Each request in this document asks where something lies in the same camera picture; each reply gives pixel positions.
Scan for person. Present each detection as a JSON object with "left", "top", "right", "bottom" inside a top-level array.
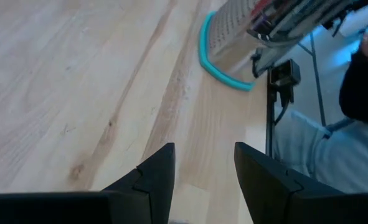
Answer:
[{"left": 270, "top": 23, "right": 368, "bottom": 194}]

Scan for black frame clamp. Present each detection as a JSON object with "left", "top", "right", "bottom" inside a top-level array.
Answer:
[{"left": 268, "top": 58, "right": 302, "bottom": 108}]

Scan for teal box grater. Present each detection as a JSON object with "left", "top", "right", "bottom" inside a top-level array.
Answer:
[{"left": 197, "top": 0, "right": 312, "bottom": 93}]

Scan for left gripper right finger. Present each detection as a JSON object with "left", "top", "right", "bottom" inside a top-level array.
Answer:
[{"left": 234, "top": 142, "right": 368, "bottom": 224}]

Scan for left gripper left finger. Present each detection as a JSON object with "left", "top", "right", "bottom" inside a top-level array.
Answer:
[{"left": 0, "top": 142, "right": 176, "bottom": 224}]

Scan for black table frame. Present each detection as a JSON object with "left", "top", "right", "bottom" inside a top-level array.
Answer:
[{"left": 265, "top": 74, "right": 277, "bottom": 156}]

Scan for thin black rod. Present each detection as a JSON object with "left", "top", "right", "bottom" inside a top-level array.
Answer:
[{"left": 297, "top": 32, "right": 328, "bottom": 127}]

